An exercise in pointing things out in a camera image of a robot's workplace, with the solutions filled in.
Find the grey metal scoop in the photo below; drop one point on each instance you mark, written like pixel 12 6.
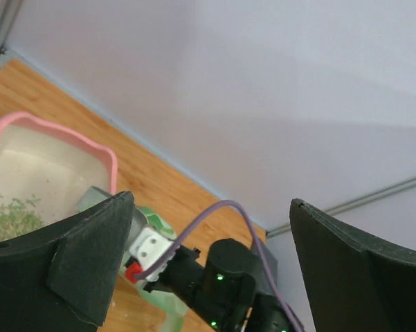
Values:
pixel 90 198

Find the pink litter box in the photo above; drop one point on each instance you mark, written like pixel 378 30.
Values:
pixel 54 163

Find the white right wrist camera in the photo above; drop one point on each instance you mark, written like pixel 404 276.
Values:
pixel 143 252

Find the folded dark grey cloth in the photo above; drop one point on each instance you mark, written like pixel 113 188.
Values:
pixel 263 285

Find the green cat litter pellets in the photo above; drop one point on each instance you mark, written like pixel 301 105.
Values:
pixel 19 217

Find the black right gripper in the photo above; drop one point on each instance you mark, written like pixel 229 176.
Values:
pixel 185 278

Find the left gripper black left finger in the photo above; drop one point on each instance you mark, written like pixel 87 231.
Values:
pixel 62 277

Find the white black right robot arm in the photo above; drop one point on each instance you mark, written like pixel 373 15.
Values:
pixel 224 292

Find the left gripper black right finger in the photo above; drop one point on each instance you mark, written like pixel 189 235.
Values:
pixel 355 281

